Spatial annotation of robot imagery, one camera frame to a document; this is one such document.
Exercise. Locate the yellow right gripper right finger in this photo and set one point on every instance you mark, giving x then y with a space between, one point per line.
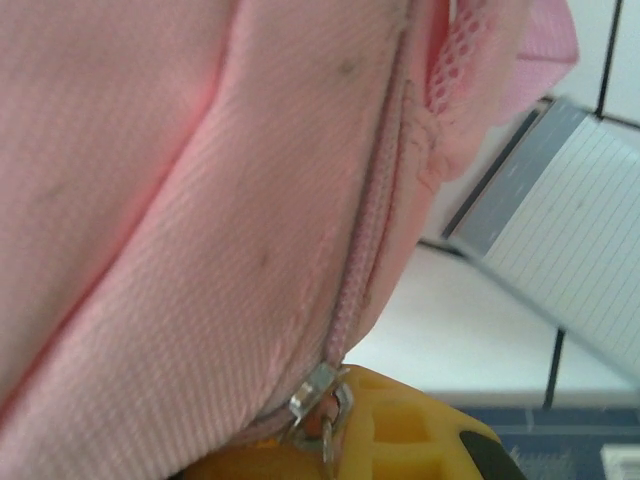
400 440

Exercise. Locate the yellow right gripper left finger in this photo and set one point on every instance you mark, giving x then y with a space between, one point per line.
250 462

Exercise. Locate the pink student backpack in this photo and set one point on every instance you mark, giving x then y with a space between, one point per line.
200 200

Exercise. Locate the grey lined notebook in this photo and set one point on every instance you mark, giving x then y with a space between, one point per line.
575 225

